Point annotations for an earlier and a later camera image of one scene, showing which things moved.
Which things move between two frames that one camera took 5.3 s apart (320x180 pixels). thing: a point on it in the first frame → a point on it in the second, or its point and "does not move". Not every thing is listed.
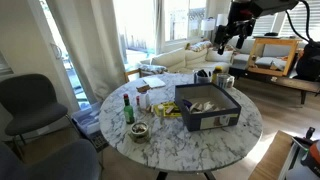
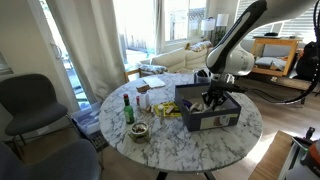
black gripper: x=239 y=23 → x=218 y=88
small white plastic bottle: x=144 y=100 does not move
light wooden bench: x=271 y=162 does not move
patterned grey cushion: x=154 y=69 does not move
